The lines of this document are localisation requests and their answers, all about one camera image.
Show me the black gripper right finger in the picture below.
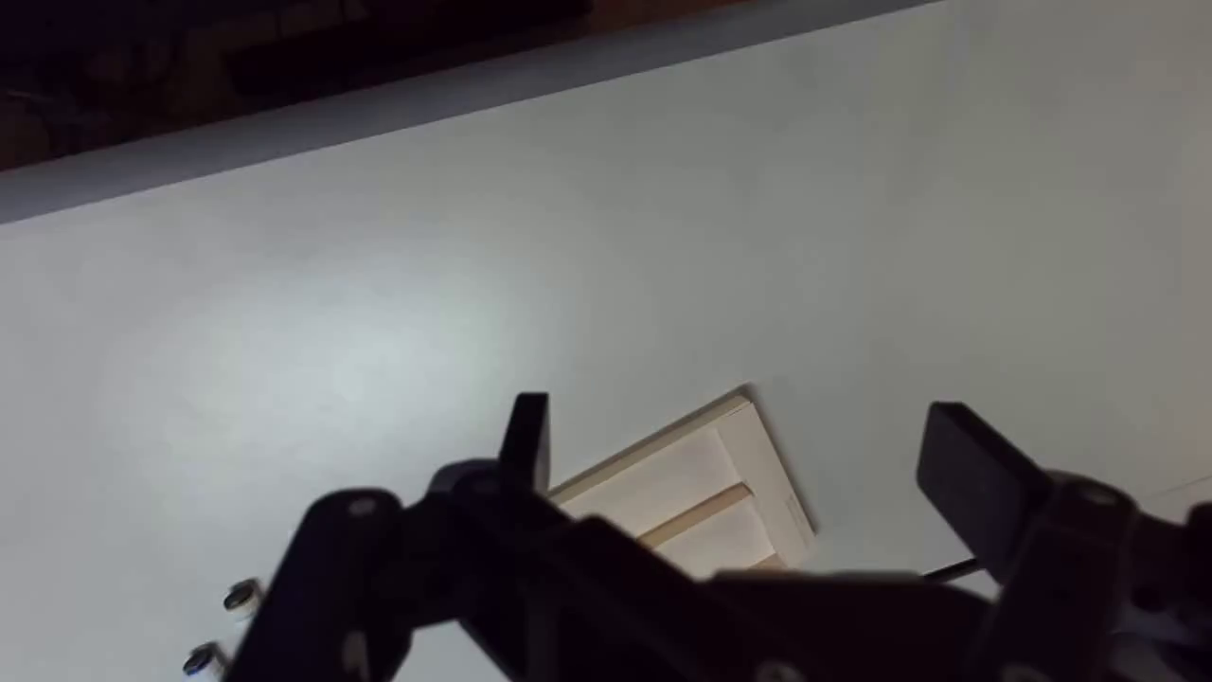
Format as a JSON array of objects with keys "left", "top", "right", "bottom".
[{"left": 911, "top": 398, "right": 1212, "bottom": 682}]

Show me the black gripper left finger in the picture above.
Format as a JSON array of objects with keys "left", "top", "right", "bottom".
[{"left": 223, "top": 392, "right": 710, "bottom": 682}]

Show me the light wooden compartment box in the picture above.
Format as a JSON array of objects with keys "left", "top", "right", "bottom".
[{"left": 550, "top": 382, "right": 823, "bottom": 585}]

